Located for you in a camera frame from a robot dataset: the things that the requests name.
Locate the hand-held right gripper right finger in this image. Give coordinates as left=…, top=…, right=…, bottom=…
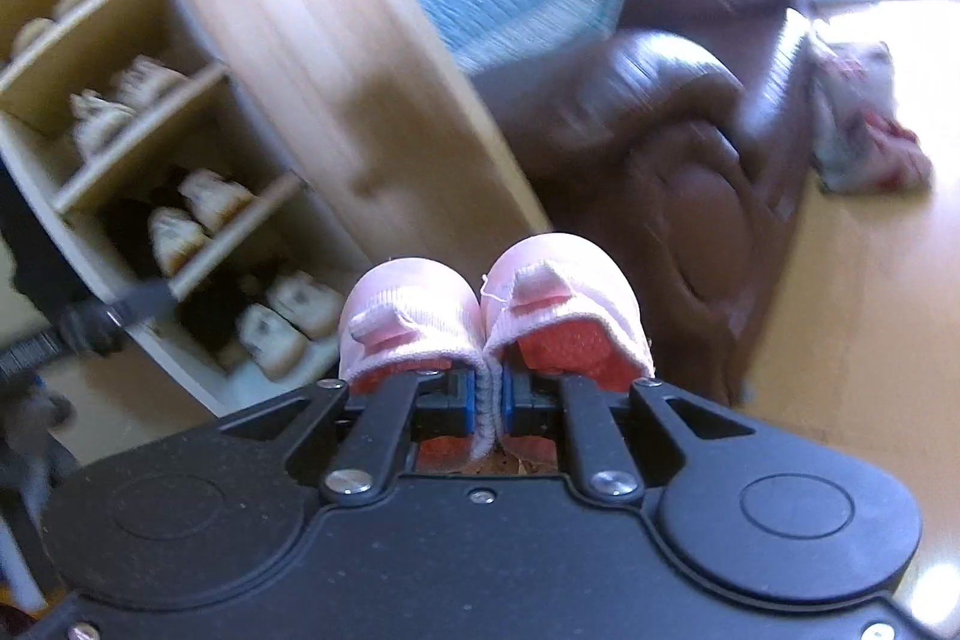
left=497, top=368, right=757, bottom=507

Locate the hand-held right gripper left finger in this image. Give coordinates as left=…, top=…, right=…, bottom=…
left=216, top=366, right=479, bottom=507

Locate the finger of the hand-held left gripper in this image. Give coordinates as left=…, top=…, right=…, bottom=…
left=0, top=278, right=179, bottom=382

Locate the white mesh gum-sole sneaker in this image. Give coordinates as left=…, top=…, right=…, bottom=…
left=148, top=206, right=211, bottom=275
left=178, top=169, right=254, bottom=234

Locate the pink knit baby shoe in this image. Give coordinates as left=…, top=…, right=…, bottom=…
left=337, top=260, right=492, bottom=461
left=480, top=233, right=655, bottom=461

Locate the cream knit baby shoe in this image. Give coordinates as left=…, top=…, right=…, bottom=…
left=11, top=16, right=57, bottom=58

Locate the wooden shoe cabinet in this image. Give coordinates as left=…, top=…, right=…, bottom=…
left=0, top=0, right=556, bottom=416

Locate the black canvas sneaker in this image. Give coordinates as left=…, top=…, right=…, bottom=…
left=103, top=190, right=162, bottom=279

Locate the brown leather sofa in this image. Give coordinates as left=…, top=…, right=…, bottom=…
left=480, top=0, right=820, bottom=408

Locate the pink grey slipper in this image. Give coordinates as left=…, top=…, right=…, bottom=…
left=862, top=115, right=932, bottom=195

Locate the white plastic bag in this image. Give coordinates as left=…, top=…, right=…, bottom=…
left=814, top=40, right=897, bottom=161

